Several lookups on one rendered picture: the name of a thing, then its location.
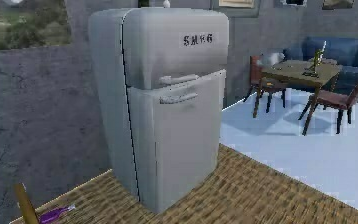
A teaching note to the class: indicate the brown wooden chair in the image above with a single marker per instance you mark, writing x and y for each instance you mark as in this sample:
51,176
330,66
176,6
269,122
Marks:
337,99
268,84

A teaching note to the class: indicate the olive wooden dining table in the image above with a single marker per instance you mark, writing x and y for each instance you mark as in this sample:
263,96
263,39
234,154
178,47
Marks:
297,71

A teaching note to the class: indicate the silver grey fridge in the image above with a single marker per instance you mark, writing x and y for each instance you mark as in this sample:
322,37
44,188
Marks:
173,133

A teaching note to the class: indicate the white vase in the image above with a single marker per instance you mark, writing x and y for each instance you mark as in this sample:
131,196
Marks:
166,3

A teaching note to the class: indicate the dark green plant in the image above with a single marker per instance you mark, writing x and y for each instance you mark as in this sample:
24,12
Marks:
143,3

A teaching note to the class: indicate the purple bottle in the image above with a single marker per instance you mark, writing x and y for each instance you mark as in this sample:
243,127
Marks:
53,214

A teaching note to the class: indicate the window with outdoor view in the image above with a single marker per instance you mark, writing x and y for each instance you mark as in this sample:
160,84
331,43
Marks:
27,23

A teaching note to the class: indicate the tan wooden stick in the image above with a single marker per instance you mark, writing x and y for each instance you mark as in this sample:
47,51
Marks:
26,205

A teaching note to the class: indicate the blue sofa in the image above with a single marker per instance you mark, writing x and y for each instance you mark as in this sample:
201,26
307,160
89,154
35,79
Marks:
350,53

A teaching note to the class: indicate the framed beige wall picture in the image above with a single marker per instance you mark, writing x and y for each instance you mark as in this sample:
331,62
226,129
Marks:
236,2

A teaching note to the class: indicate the framed dark wall picture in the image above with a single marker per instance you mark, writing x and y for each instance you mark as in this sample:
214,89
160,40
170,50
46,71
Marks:
294,2

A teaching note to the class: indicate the framed olive wall picture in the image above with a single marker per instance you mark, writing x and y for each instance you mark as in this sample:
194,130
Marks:
337,3

